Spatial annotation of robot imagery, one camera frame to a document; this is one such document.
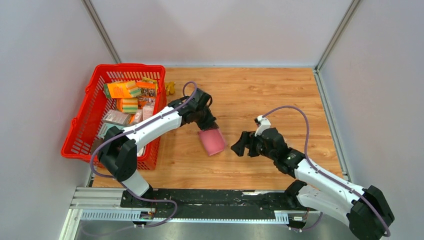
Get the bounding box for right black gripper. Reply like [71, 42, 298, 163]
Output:
[230, 131, 276, 161]

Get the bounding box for pink paper box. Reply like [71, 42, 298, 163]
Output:
[197, 128, 227, 156]

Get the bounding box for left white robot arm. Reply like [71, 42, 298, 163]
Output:
[94, 88, 218, 208]

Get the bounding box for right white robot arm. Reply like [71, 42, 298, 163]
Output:
[231, 127, 395, 240]

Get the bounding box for yellow banana toy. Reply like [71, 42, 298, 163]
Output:
[165, 81, 176, 96]

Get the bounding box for orange green sponge pack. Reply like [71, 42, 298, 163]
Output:
[103, 80, 142, 99]

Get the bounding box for teal snack packet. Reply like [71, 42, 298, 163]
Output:
[96, 122, 115, 138]

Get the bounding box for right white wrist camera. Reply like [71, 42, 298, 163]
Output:
[254, 115, 271, 137]

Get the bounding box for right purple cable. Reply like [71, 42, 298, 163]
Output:
[261, 105, 392, 238]

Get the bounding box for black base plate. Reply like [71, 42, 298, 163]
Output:
[120, 188, 307, 220]

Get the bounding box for aluminium frame rail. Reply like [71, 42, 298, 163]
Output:
[70, 187, 321, 224]

